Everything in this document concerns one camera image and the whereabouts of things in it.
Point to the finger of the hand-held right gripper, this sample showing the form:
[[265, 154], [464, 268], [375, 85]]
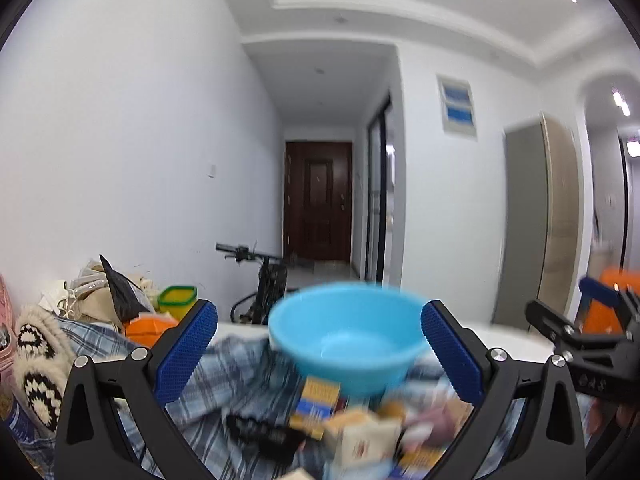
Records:
[[600, 365], [600, 292]]

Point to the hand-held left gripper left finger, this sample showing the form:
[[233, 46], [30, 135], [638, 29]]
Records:
[[182, 360]]

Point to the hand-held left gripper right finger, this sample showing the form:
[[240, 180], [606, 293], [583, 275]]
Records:
[[452, 360]]

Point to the light blue plastic basin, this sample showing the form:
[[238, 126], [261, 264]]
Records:
[[350, 330]]

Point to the cream cardboard box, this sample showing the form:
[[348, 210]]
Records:
[[360, 435]]

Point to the gold and blue box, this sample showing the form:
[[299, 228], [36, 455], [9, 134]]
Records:
[[315, 400]]

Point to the blue labelled container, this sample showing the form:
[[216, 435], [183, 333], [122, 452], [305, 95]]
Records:
[[17, 422]]

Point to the orange stool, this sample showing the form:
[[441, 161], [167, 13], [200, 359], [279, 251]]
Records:
[[612, 277]]

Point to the orange round object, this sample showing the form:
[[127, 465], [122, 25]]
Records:
[[147, 330]]

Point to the blue plaid cloth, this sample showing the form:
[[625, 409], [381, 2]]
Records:
[[235, 375]]

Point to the green and yellow tub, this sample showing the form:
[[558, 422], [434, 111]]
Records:
[[176, 300]]

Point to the pink rolled bags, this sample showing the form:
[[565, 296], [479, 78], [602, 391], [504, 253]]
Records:
[[425, 422]]

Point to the black plastic bag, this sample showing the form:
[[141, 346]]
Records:
[[120, 295]]

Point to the beige refrigerator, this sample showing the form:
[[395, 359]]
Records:
[[540, 220]]

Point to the beige cloth bags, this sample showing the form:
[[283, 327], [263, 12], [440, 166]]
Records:
[[85, 305]]

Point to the black bicycle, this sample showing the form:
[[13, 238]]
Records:
[[270, 280]]

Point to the white and black fuzzy knit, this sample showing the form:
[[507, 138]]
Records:
[[37, 360]]

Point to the pink object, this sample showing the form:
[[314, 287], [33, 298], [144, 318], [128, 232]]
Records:
[[5, 330]]

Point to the black framed glass door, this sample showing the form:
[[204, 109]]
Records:
[[377, 195]]

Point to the brown entrance door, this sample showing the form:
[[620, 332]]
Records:
[[317, 200]]

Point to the wall electrical panel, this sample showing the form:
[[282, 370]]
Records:
[[457, 107]]

